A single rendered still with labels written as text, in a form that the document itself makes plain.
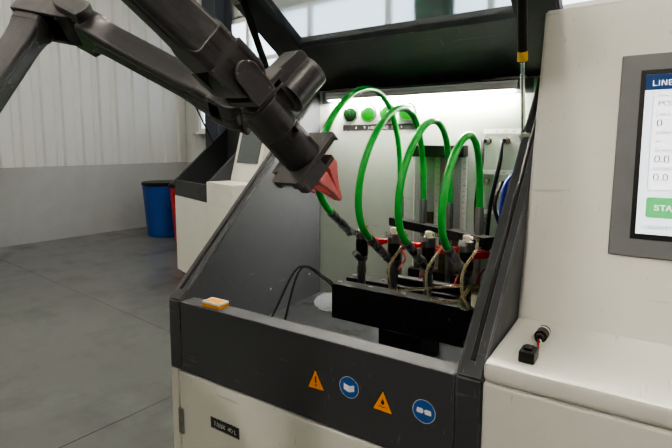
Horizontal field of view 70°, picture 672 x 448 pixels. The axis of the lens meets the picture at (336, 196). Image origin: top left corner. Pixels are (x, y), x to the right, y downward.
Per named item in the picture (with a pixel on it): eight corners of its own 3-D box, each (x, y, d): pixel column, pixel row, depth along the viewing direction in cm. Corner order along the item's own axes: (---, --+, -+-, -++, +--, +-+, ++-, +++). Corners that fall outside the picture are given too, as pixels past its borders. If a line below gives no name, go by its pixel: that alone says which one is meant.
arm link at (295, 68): (201, 76, 64) (230, 72, 58) (254, 21, 68) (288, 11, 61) (256, 138, 71) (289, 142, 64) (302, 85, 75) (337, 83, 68)
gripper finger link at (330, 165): (361, 189, 75) (328, 147, 70) (337, 225, 72) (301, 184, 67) (332, 186, 80) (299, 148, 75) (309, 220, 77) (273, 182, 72)
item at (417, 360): (182, 370, 107) (179, 301, 105) (197, 363, 110) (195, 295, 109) (452, 474, 73) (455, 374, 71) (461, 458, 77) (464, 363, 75)
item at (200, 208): (152, 278, 464) (143, 68, 442) (254, 261, 530) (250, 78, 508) (204, 316, 361) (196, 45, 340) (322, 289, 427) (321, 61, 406)
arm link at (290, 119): (230, 113, 66) (250, 114, 61) (261, 79, 68) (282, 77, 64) (262, 148, 70) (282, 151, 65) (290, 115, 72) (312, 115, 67)
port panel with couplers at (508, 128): (471, 241, 120) (475, 116, 116) (475, 239, 123) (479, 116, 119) (526, 247, 113) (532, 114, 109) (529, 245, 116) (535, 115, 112)
